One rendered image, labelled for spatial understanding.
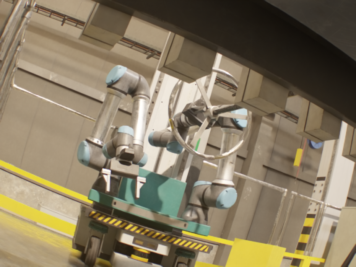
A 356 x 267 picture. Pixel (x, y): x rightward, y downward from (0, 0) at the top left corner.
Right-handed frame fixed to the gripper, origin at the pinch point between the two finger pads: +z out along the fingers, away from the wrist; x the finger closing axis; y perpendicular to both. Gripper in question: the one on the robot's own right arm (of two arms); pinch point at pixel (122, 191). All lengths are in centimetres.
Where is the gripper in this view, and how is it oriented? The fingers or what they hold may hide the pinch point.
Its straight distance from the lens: 200.5
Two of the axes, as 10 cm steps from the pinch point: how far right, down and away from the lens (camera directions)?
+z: 0.0, 8.4, -5.4
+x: -9.2, -2.2, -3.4
